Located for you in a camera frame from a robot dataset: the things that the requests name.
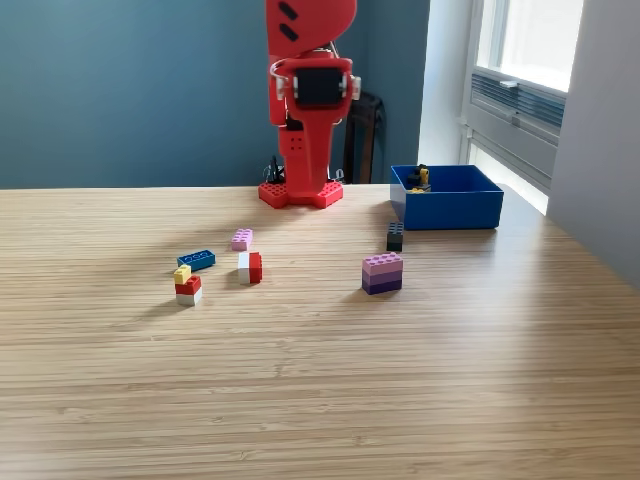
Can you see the tall red white brick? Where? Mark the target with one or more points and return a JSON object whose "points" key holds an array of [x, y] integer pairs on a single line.
{"points": [[249, 268]]}

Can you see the pink purple brick stack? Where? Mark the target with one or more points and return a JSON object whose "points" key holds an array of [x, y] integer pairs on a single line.
{"points": [[382, 275]]}

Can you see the grey vent grille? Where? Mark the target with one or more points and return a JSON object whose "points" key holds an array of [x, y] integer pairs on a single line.
{"points": [[540, 106]]}

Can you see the blue brick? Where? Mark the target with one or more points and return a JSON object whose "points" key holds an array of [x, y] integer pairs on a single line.
{"points": [[196, 259]]}

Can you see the dark folded chair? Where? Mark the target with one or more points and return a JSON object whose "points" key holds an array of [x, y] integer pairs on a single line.
{"points": [[367, 150]]}

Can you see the yellow red white brick stack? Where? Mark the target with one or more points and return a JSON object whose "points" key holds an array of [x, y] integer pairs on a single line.
{"points": [[188, 291]]}

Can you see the black metal clamp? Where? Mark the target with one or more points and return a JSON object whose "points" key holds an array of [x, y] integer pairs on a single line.
{"points": [[340, 175]]}

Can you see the white window frame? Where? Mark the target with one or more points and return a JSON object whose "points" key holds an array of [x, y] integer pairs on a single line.
{"points": [[535, 40]]}

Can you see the blue plastic bin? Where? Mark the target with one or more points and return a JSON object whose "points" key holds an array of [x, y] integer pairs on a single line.
{"points": [[465, 207]]}

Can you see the black brick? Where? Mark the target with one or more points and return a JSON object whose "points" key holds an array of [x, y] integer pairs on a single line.
{"points": [[395, 237]]}

